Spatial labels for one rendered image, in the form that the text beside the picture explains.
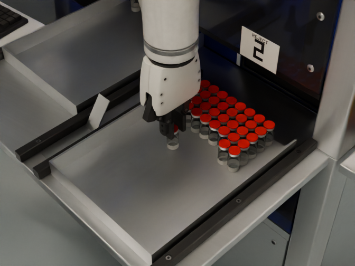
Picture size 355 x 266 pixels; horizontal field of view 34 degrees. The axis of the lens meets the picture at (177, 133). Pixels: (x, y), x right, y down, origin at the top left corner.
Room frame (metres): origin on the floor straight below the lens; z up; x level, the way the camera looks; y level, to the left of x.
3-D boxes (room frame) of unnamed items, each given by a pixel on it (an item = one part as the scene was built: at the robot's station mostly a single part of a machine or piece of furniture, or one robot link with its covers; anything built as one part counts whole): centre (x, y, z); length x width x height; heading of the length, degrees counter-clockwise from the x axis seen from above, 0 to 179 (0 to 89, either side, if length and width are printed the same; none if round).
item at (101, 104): (0.76, 0.18, 0.91); 0.14 x 0.03 x 0.06; 134
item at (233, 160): (0.68, -0.10, 0.90); 0.02 x 0.02 x 0.05
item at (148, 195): (0.69, 0.01, 0.90); 0.34 x 0.26 x 0.04; 133
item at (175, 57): (0.73, 0.01, 1.11); 0.09 x 0.08 x 0.03; 133
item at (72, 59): (1.02, 0.15, 0.90); 0.34 x 0.26 x 0.04; 133
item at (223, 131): (0.75, -0.06, 0.90); 0.18 x 0.02 x 0.05; 43
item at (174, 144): (0.73, 0.01, 0.90); 0.02 x 0.02 x 0.04
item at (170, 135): (0.72, 0.03, 0.95); 0.03 x 0.03 x 0.07; 43
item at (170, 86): (0.73, 0.01, 1.05); 0.10 x 0.08 x 0.11; 133
